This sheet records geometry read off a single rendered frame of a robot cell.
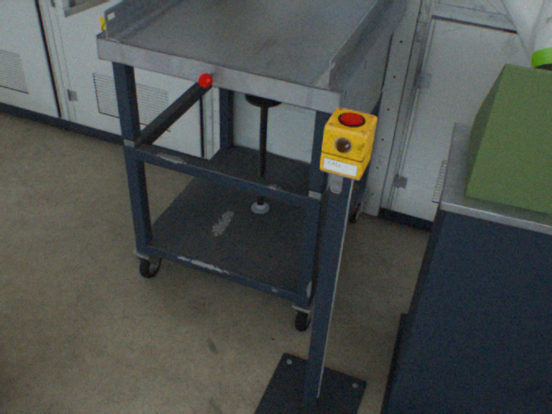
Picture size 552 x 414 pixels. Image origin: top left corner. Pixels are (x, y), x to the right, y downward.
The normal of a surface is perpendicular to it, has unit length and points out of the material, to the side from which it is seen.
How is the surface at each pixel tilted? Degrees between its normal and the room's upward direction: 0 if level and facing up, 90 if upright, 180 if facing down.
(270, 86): 90
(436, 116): 90
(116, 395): 0
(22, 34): 90
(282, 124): 90
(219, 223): 0
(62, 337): 0
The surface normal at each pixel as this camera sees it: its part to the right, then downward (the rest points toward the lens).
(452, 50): -0.37, 0.57
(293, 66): 0.05, -0.78
